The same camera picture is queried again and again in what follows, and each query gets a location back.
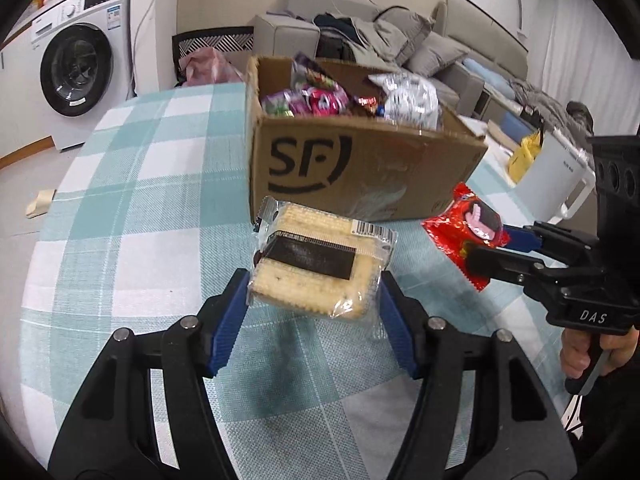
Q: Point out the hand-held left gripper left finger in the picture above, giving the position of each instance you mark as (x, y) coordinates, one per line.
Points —
(227, 320)

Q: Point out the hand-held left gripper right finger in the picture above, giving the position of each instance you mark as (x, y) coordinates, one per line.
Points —
(400, 325)

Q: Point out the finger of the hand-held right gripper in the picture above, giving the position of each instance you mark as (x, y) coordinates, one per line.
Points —
(500, 260)
(525, 237)

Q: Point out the clear cracker packet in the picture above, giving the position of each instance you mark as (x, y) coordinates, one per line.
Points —
(310, 225)

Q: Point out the cardboard box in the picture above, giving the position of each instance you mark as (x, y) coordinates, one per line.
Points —
(380, 170)

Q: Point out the person's right forearm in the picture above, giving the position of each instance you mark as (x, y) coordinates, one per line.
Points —
(615, 410)

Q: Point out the person's right hand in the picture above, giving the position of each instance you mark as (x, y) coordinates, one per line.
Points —
(575, 355)

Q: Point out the white plastic appliance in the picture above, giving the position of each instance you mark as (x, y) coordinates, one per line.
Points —
(555, 175)

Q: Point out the yellow plastic bag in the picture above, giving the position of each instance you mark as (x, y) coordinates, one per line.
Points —
(526, 157)

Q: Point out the white marble side table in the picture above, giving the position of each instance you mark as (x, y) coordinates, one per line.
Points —
(500, 152)

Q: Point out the grey blanket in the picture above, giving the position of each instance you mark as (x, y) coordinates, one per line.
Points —
(545, 105)

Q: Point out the plaid tablecloth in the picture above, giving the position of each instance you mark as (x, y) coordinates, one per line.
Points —
(150, 210)

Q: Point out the light blue pillow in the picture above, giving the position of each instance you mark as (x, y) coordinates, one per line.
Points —
(487, 76)

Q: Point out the silver white snack bag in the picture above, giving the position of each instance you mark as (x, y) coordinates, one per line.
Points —
(410, 95)

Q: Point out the grey sofa cushion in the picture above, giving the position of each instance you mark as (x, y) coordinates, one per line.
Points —
(400, 27)
(435, 55)

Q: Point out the dark red snack packet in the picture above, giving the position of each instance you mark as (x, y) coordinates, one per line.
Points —
(367, 105)

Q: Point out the wooden block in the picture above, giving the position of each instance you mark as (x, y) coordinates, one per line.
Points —
(40, 205)

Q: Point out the pink candy packet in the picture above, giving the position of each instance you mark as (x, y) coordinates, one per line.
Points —
(325, 101)

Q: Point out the pink bag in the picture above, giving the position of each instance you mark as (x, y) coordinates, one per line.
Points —
(210, 67)

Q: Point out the grey jacket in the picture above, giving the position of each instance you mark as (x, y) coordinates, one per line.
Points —
(362, 35)

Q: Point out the purple snack packet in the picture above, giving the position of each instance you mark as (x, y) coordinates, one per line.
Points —
(305, 70)

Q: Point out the black clothing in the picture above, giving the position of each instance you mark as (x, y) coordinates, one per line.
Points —
(334, 35)

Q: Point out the striped chair back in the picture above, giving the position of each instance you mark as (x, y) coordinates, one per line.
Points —
(215, 39)

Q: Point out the grey sofa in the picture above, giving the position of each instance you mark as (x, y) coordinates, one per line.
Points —
(285, 35)

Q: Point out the white washing machine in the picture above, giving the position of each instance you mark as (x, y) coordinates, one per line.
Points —
(95, 10)

